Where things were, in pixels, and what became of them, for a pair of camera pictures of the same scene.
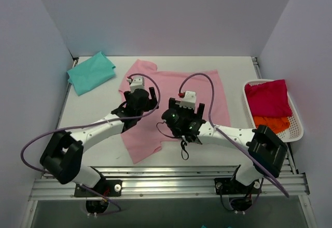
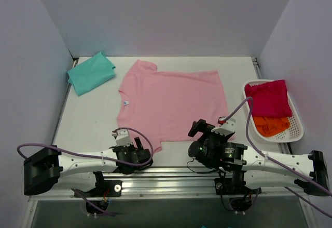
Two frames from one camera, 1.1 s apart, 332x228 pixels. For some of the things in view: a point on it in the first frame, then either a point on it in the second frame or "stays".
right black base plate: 229,186 stays
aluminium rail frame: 159,183 stays
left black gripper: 144,99 → 141,153
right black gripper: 187,111 → 200,128
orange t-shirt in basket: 277,124 stays
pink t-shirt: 150,132 stays
